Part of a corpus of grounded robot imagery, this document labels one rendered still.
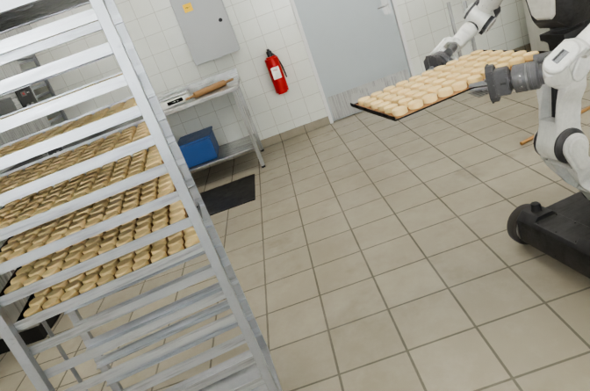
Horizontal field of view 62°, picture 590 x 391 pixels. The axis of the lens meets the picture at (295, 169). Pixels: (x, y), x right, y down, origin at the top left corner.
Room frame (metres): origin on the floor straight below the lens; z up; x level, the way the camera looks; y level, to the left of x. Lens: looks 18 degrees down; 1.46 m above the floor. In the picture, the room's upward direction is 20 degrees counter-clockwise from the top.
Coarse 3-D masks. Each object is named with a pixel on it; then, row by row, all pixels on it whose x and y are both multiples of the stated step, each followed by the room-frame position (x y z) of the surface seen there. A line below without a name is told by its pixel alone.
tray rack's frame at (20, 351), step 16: (0, 320) 1.27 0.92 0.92; (80, 320) 1.72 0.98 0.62; (16, 336) 1.28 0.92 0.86; (80, 336) 1.71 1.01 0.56; (16, 352) 1.27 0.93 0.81; (64, 352) 1.51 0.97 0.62; (32, 368) 1.27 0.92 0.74; (224, 368) 1.76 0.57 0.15; (256, 368) 1.69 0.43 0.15; (272, 368) 1.65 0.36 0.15; (32, 384) 1.27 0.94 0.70; (48, 384) 1.28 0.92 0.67; (112, 384) 1.71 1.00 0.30; (176, 384) 1.77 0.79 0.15; (224, 384) 1.66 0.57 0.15; (240, 384) 1.63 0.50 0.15
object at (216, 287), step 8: (232, 280) 1.80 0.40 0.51; (208, 288) 1.79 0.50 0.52; (216, 288) 1.79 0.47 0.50; (192, 296) 1.77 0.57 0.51; (200, 296) 1.78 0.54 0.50; (168, 304) 1.76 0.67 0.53; (176, 304) 1.76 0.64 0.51; (184, 304) 1.76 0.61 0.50; (152, 312) 1.75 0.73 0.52; (160, 312) 1.75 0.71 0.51; (168, 312) 1.75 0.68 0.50; (136, 320) 1.74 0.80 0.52; (144, 320) 1.74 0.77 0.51; (152, 320) 1.73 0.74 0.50; (120, 328) 1.73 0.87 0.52; (128, 328) 1.73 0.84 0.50; (136, 328) 1.72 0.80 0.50; (104, 336) 1.72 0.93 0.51; (112, 336) 1.72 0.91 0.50; (88, 344) 1.71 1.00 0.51; (96, 344) 1.70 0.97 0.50
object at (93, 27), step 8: (112, 16) 1.80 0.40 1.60; (96, 24) 1.79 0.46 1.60; (72, 32) 1.78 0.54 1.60; (80, 32) 1.78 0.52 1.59; (88, 32) 1.79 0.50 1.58; (48, 40) 1.77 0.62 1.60; (56, 40) 1.77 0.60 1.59; (64, 40) 1.77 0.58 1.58; (24, 48) 1.75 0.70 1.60; (32, 48) 1.76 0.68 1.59; (40, 48) 1.76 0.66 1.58; (0, 56) 1.74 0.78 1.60; (8, 56) 1.75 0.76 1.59; (16, 56) 1.75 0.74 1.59; (24, 56) 1.73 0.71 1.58; (0, 64) 1.72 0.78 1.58
